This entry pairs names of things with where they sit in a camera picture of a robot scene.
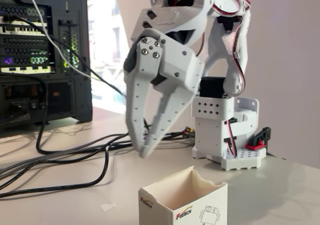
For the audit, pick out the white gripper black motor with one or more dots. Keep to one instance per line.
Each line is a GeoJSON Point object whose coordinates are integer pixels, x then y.
{"type": "Point", "coordinates": [178, 60]}

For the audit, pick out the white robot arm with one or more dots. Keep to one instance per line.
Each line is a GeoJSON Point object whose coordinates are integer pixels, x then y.
{"type": "Point", "coordinates": [237, 47]}

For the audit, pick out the white cardboard box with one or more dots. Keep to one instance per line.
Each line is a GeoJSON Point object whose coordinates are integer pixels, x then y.
{"type": "Point", "coordinates": [197, 210]}

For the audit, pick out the bright window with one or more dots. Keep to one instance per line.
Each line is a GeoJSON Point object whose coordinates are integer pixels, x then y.
{"type": "Point", "coordinates": [107, 35]}

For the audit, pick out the small white tape piece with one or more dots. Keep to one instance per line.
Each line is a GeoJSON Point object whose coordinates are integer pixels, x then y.
{"type": "Point", "coordinates": [108, 206]}

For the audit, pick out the black red table clamp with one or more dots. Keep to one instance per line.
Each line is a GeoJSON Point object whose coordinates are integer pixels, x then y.
{"type": "Point", "coordinates": [260, 137]}

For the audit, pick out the black computer tower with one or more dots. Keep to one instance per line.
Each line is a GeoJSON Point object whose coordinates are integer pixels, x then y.
{"type": "Point", "coordinates": [30, 47]}

